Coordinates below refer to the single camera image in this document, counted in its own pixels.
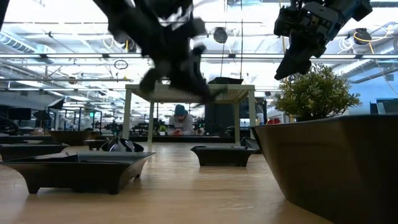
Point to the green potted plant black pot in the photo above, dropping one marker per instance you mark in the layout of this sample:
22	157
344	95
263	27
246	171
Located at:
314	93

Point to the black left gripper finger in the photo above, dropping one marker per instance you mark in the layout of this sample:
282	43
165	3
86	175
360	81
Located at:
154	79
199	81

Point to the long ceiling light strip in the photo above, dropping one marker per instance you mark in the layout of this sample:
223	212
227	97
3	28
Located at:
77	56

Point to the red storage bins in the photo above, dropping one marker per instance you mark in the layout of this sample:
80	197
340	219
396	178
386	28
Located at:
273	121

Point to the black deep square bowl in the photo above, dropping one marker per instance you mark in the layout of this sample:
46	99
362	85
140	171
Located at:
70	137

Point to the black studio softbox light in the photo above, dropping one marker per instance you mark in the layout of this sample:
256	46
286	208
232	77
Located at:
56	104

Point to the black monitor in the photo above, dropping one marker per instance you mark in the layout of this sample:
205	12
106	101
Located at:
19	114

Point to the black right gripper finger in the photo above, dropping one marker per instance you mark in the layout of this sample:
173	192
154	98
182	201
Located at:
305	65
289	65

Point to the small background potted plant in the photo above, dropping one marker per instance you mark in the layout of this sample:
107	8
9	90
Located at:
162	129

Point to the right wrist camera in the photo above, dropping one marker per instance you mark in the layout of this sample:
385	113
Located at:
286	21

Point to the black wavy square bowl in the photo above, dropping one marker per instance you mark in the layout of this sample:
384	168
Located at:
326	161
225	81

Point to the pale green perforated mini table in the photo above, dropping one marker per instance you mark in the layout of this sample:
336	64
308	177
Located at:
239	87

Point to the person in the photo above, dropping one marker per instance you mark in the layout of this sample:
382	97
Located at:
183	124

